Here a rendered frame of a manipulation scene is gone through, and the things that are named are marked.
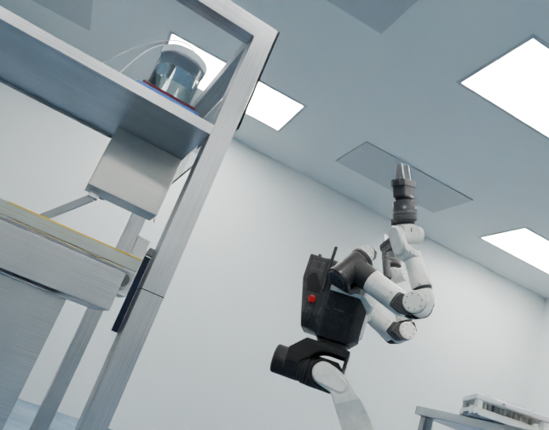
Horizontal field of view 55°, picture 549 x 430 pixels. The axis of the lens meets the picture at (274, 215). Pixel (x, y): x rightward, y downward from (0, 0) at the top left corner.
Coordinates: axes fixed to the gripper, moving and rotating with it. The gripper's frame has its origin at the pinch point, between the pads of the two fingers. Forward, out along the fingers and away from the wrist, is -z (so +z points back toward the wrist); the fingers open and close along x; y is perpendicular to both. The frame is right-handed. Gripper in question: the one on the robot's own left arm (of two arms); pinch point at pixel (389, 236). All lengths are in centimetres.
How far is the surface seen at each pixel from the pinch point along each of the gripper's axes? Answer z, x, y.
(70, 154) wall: -167, -226, 168
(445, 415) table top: 85, 5, -15
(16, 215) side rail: 80, 53, 151
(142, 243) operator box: 28, -26, 112
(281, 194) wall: -193, -209, -35
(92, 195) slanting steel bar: 56, 36, 137
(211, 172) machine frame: 59, 67, 110
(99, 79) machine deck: 45, 71, 144
